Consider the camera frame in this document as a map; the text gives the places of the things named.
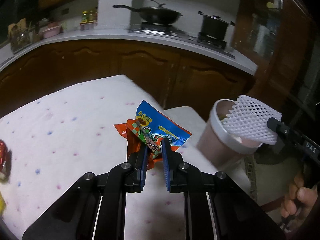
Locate gas stove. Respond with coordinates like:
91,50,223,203
128,22,235,59

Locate yellow foam fruit net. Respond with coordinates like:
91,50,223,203
0,193,6,216

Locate pink basin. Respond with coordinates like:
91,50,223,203
41,22,61,39

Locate blue orange snack bag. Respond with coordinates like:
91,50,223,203
114,100,191,170

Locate lower wooden cabinets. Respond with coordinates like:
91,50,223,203
1,40,254,119

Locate black stock pot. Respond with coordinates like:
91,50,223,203
198,11,235,40

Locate white foam fruit net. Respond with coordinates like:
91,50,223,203
222,95,282,145

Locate utensil rack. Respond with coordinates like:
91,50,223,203
8,18,40,54

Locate oil bottles on counter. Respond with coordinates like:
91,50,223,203
79,7,98,31

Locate black wok with lid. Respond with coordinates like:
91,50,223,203
112,0,182,25

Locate crushed red drink can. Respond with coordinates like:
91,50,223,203
0,140,11,181

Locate right hand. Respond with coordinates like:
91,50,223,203
280,172,318,231

